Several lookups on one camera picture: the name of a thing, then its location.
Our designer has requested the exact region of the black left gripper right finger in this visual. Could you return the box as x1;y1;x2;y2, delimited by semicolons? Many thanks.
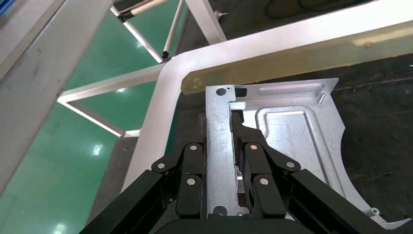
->
230;111;301;220

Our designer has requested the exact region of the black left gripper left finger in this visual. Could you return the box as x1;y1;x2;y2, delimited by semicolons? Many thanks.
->
150;113;207;220

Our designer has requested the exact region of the stamped metal plate accessory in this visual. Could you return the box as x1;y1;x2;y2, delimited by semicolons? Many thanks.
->
205;78;412;231

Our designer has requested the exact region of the yellow translucent edge strip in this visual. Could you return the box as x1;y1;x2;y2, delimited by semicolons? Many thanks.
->
180;19;413;96

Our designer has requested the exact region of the grey metal support beam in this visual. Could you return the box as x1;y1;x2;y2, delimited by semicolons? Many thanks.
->
0;0;113;195

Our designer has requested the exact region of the white metal frame table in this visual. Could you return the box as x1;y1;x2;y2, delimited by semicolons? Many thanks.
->
56;0;413;195

